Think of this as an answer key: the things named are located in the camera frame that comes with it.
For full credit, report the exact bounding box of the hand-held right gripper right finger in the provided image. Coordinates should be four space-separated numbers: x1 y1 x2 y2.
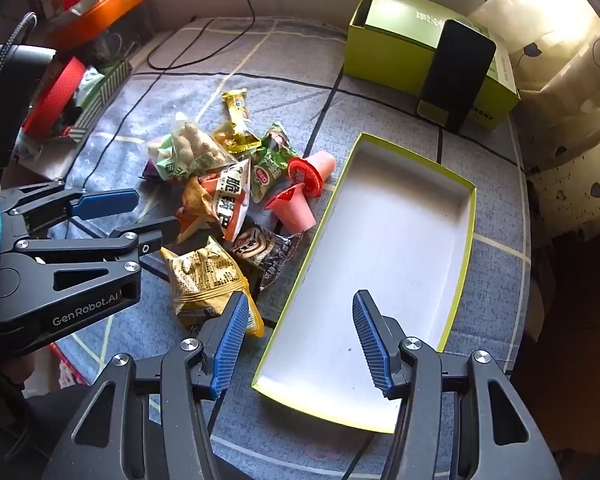
352 289 563 480

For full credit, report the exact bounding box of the pink jelly cup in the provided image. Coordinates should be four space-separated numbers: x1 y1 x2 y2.
264 183 317 231
287 150 337 198

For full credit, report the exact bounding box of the green cardboard box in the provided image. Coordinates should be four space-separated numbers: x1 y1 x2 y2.
342 0 522 133

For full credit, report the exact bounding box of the black braided cable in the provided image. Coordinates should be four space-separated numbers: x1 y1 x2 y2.
0 11 38 131

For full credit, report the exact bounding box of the red tape roll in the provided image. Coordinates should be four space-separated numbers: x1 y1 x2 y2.
22 56 87 140

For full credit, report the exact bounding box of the orange tray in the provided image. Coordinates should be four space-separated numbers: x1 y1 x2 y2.
50 0 148 48

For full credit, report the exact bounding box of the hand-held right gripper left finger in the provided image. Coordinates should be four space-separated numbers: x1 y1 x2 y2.
42 291 253 480

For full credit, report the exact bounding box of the small green snack packet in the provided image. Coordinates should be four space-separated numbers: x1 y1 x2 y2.
250 122 301 204

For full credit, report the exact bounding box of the green rimmed shallow box tray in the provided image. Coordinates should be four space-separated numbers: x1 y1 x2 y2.
251 132 477 435

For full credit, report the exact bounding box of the clear peanut bag green label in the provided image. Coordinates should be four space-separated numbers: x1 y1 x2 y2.
147 112 241 183

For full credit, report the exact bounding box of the dark melon seed packet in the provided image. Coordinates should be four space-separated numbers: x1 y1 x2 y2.
227 225 303 291

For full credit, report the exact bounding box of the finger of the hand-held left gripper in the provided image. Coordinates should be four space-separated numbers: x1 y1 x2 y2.
0 182 140 233
0 219 181 318

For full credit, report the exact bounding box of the clear packet of brown eggs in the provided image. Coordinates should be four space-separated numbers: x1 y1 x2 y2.
211 122 246 156

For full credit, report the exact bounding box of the long yellow snack bar packet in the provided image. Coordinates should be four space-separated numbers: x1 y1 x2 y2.
221 89 262 153

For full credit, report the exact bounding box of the orange white chip packet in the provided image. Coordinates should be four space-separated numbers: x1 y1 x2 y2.
176 157 253 243

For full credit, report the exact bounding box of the black phone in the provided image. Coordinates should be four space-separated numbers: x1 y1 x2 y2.
416 19 497 134

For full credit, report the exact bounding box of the thin black cable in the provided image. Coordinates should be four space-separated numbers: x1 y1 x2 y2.
65 0 257 196

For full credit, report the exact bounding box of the yellow puffed snack packet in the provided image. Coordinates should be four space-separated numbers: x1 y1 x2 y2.
160 236 266 338

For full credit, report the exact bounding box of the beige heart print cushion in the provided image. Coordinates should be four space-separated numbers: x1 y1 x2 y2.
467 0 600 201

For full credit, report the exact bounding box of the striped gift bag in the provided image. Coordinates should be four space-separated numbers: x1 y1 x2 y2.
55 60 133 146

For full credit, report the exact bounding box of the purple snack packet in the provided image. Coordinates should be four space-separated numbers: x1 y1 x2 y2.
139 157 163 182

